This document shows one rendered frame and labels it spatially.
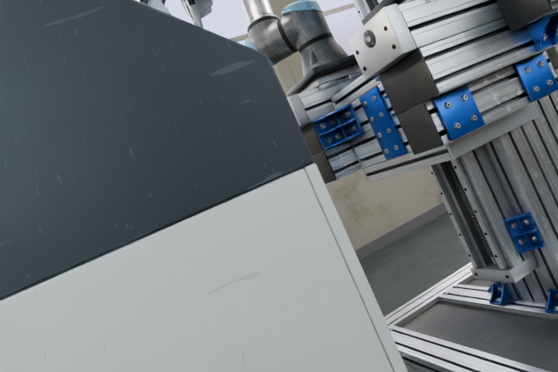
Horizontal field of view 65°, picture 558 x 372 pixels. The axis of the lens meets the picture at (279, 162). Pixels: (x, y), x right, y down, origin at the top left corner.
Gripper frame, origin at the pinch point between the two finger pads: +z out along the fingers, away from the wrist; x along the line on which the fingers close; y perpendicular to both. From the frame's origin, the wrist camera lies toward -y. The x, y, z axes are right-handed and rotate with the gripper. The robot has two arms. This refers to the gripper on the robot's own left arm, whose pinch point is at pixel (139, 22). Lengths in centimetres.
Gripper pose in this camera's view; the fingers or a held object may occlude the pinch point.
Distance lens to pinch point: 100.7
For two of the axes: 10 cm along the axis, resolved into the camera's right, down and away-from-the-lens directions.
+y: 9.3, 3.4, 1.7
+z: -3.5, 9.3, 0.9
